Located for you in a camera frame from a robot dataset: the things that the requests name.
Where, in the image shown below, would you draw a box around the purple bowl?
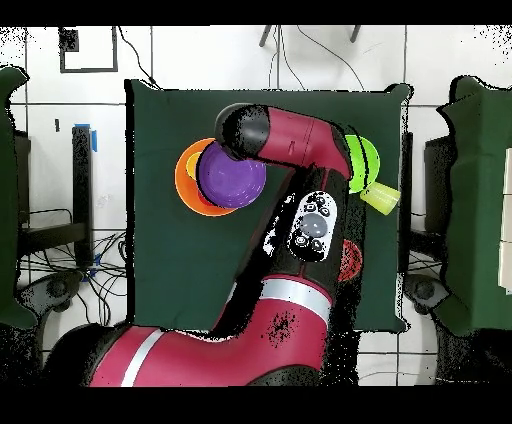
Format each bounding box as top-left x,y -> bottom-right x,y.
195,140 -> 268,210

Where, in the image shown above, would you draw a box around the large yellow-orange bowl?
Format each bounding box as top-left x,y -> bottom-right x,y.
174,137 -> 241,218

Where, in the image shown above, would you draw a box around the orange-red bowl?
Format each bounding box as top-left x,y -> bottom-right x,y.
337,239 -> 364,283

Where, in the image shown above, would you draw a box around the green bowl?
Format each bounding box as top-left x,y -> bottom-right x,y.
344,134 -> 381,195

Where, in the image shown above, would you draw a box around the yellow tapered cup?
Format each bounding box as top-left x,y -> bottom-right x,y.
359,181 -> 402,216

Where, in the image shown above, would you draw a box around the dark green tablecloth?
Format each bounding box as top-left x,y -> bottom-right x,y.
125,78 -> 413,335

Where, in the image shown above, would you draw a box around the blue tape strip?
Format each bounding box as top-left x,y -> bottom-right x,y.
73,122 -> 98,153

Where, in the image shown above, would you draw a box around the black stand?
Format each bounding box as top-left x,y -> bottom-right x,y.
15,124 -> 95,267

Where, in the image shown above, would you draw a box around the black box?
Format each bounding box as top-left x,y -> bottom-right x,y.
423,134 -> 455,235

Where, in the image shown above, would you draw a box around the grey office chair base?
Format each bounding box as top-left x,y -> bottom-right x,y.
402,273 -> 451,315

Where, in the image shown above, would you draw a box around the dark office chair base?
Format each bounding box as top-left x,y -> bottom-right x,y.
17,270 -> 85,325

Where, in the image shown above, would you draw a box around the green cloth covered table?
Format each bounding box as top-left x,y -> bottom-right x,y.
433,74 -> 512,338
0,65 -> 39,331

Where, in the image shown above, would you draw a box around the white boxes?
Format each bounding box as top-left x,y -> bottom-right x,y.
497,147 -> 512,295

